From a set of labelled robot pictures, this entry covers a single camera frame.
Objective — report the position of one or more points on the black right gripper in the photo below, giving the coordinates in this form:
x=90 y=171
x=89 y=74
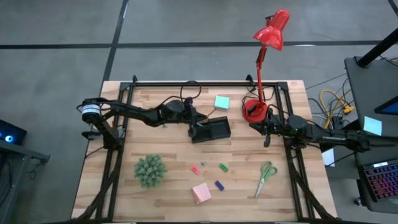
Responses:
x=278 y=127

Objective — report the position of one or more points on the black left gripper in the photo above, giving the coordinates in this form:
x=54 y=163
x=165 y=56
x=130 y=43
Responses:
x=192 y=121

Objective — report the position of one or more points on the teal pen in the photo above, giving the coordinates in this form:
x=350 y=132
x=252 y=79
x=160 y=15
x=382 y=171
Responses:
x=200 y=124

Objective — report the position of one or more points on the teal sticky note pad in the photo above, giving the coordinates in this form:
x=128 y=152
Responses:
x=222 y=102

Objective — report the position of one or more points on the red eraser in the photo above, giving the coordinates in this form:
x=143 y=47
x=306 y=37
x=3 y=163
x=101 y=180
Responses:
x=195 y=170

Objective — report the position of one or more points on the green eraser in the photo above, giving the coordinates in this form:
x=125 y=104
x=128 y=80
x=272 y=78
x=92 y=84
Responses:
x=223 y=167

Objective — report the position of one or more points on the blue-violet eraser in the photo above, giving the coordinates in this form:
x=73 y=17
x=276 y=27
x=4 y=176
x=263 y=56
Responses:
x=219 y=185

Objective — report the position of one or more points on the pink sticky note pad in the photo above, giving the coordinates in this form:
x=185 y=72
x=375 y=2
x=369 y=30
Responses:
x=201 y=193

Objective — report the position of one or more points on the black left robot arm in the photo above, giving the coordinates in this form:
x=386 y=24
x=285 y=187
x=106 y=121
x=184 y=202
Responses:
x=140 y=113

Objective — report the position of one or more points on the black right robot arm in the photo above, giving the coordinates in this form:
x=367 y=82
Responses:
x=335 y=137

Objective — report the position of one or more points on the black mesh desk organizer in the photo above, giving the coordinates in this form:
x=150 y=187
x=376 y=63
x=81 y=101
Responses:
x=217 y=130

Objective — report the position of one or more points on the green succulent in patterned pot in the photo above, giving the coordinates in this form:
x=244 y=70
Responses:
x=150 y=171

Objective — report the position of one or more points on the white paper sheet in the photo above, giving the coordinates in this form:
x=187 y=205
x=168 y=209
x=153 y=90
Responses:
x=329 y=158

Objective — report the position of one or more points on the red desk lamp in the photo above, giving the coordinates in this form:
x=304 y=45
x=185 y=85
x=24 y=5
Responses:
x=272 y=32

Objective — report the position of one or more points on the grey side desk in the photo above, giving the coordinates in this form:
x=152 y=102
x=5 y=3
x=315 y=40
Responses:
x=367 y=93

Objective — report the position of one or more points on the light blue sticky note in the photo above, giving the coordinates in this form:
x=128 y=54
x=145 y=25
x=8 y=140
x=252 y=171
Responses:
x=372 y=126

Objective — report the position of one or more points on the black monitor with blue screen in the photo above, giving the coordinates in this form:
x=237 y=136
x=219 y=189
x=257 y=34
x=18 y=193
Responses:
x=390 y=107

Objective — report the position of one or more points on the laptop with lit keyboard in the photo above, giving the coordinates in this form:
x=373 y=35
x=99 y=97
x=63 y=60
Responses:
x=382 y=183

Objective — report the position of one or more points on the black monitor pole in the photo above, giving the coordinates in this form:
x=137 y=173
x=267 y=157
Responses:
x=376 y=49

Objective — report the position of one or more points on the grey metal stand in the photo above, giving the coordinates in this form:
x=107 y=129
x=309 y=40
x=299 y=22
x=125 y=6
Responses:
x=18 y=152

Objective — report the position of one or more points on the black computer with blue light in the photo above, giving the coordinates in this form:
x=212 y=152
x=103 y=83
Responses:
x=14 y=132

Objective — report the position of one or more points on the black clamp mount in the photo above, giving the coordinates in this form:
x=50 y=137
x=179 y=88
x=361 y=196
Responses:
x=249 y=79
x=134 y=79

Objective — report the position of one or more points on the black aluminium table frame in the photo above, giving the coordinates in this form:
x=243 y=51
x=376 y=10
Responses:
x=155 y=84

